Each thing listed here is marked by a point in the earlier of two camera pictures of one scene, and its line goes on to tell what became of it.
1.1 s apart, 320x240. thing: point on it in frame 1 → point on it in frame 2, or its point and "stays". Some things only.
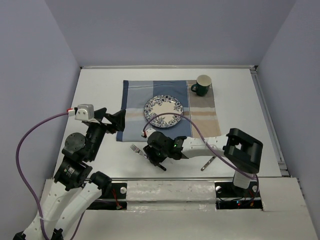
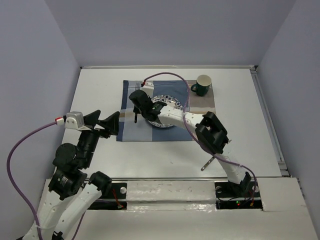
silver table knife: (208, 163) stays
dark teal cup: (202, 85) stays
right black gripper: (153, 157) → (136, 110)
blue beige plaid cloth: (199, 118) stays
